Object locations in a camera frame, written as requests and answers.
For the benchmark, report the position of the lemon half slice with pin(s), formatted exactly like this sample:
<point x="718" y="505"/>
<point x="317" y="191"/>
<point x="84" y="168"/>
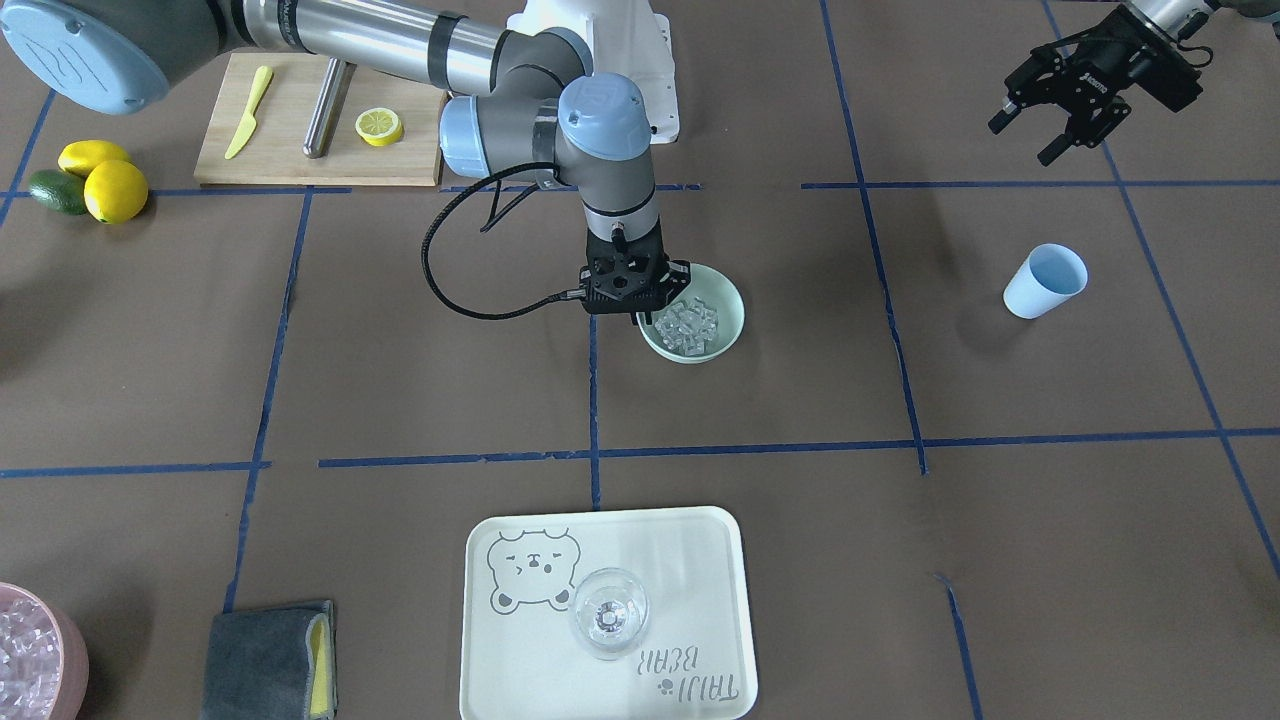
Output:
<point x="379" y="127"/>

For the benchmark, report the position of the ice cubes in green bowl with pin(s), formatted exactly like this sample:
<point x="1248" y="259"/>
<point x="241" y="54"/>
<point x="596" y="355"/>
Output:
<point x="687" y="327"/>

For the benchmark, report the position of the cream bear tray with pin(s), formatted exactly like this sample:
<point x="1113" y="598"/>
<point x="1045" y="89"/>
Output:
<point x="520" y="659"/>

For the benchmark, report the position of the light blue cup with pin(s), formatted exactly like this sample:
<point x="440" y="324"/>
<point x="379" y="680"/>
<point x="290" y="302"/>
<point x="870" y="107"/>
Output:
<point x="1049" y="276"/>

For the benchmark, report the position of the metal handled knife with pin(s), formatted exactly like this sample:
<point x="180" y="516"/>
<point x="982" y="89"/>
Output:
<point x="321" y="128"/>

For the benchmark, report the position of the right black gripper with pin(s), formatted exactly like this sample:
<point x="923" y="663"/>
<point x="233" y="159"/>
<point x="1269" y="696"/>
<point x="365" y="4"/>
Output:
<point x="679" y="275"/>

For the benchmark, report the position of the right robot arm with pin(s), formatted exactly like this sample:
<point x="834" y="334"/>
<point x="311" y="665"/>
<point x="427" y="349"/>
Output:
<point x="535" y="108"/>

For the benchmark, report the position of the wooden cutting board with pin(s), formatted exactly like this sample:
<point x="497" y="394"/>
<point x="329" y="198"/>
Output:
<point x="275" y="153"/>

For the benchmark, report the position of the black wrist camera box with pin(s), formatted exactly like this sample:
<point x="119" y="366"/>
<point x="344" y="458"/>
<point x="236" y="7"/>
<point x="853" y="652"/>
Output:
<point x="625" y="281"/>

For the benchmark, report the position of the green lime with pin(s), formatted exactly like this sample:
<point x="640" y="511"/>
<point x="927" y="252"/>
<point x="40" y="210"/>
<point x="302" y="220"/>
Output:
<point x="58" y="191"/>

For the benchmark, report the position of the yellow plastic knife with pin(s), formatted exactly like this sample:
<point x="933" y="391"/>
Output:
<point x="247" y="123"/>

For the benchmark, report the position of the wine glass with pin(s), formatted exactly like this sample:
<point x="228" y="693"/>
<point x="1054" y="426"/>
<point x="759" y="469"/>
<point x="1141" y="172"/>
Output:
<point x="610" y="613"/>

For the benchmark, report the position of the grey folded cloth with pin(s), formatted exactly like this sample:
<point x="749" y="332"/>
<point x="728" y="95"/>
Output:
<point x="275" y="663"/>

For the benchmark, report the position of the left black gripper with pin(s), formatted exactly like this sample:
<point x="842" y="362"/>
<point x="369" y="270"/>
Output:
<point x="1105" y="62"/>

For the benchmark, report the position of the pink bowl with ice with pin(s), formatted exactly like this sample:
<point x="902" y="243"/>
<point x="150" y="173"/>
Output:
<point x="44" y="660"/>

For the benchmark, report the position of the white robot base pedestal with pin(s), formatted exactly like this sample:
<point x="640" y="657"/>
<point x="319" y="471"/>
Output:
<point x="626" y="38"/>

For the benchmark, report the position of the green bowl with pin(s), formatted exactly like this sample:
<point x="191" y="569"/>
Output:
<point x="719" y="291"/>

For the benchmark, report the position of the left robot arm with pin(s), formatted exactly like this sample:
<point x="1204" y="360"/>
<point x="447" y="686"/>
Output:
<point x="1167" y="13"/>

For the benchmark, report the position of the yellow lemon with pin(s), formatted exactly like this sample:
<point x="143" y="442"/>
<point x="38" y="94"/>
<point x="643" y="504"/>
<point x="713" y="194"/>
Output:
<point x="80" y="158"/>
<point x="116" y="191"/>

